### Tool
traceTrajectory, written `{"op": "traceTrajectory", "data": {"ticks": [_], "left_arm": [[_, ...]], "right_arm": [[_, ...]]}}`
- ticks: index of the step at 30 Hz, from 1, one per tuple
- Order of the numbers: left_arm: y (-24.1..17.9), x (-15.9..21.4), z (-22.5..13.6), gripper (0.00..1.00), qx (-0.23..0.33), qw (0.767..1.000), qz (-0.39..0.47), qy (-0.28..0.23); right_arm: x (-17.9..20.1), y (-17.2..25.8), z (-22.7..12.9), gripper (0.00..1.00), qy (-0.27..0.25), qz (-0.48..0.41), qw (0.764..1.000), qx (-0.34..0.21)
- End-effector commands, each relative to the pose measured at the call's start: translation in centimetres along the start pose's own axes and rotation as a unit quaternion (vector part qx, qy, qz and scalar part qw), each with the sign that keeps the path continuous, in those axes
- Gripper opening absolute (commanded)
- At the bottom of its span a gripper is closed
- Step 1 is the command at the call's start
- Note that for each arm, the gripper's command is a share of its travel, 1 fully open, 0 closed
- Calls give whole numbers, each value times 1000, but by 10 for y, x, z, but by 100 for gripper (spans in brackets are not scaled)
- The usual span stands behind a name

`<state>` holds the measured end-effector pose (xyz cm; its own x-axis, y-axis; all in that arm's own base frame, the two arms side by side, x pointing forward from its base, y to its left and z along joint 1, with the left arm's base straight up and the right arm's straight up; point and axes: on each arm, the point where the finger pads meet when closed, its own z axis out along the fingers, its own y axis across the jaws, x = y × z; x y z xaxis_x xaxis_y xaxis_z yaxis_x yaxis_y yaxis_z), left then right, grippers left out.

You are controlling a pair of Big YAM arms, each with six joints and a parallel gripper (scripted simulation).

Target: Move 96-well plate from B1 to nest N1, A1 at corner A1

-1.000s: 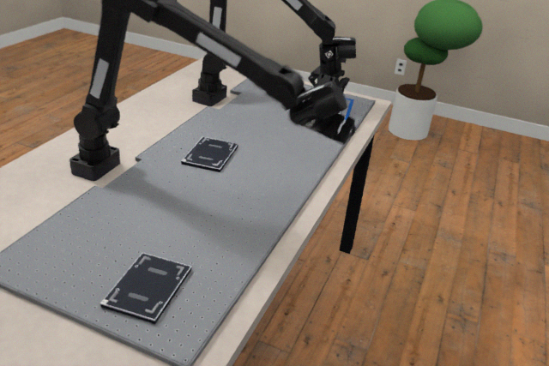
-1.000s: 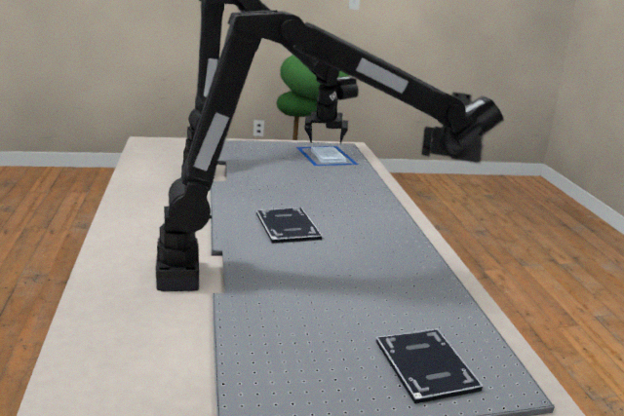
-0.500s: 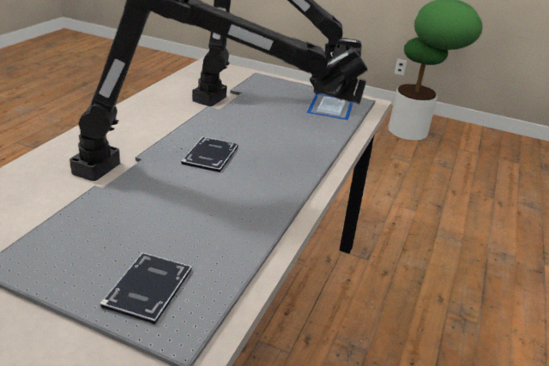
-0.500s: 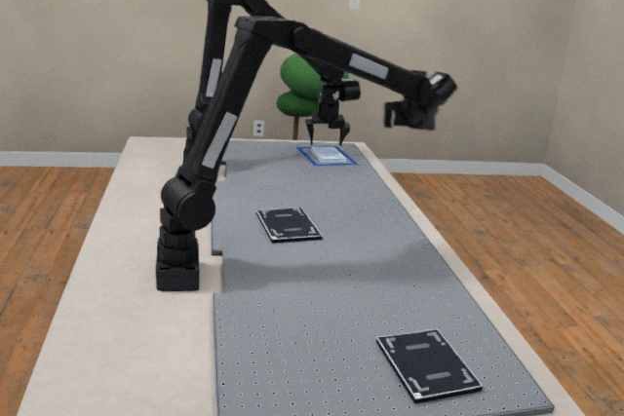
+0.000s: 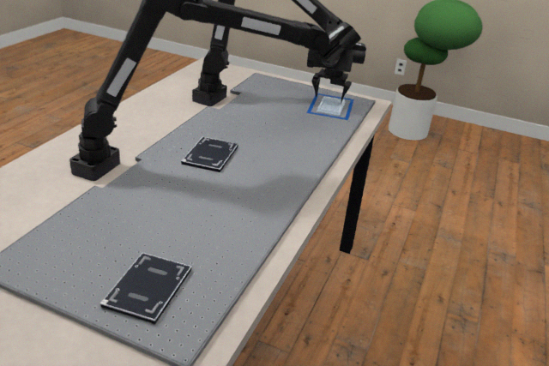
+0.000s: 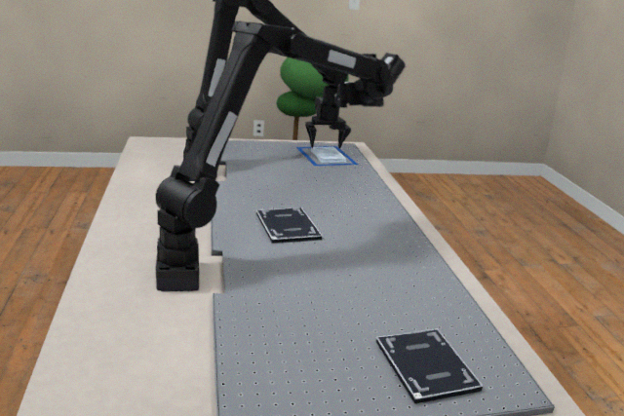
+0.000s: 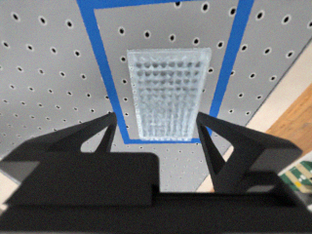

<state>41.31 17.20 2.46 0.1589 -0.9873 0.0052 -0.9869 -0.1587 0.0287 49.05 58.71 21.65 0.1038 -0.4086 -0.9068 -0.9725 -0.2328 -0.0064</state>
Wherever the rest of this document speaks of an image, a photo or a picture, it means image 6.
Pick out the white well plate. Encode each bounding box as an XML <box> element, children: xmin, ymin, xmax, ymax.
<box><xmin>310</xmin><ymin>147</ymin><xmax>347</xmax><ymax>164</ymax></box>

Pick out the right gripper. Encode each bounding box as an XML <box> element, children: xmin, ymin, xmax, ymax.
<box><xmin>334</xmin><ymin>83</ymin><xmax>383</xmax><ymax>108</ymax></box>

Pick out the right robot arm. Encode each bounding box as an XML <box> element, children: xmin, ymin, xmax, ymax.
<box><xmin>155</xmin><ymin>20</ymin><xmax>405</xmax><ymax>278</ymax></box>

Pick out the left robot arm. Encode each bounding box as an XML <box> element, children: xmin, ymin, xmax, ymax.
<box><xmin>183</xmin><ymin>0</ymin><xmax>353</xmax><ymax>160</ymax></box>

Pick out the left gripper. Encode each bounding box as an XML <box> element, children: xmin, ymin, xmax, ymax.
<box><xmin>305</xmin><ymin>102</ymin><xmax>351</xmax><ymax>149</ymax></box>

